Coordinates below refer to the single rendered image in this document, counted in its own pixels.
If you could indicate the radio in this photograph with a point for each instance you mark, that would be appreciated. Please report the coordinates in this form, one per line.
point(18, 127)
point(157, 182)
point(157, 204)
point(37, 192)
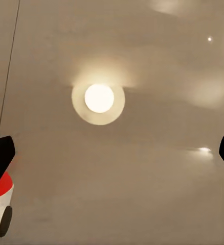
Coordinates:
point(6, 189)

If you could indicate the coffee table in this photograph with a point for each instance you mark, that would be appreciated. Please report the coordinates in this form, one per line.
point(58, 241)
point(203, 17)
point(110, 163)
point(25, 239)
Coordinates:
point(116, 111)

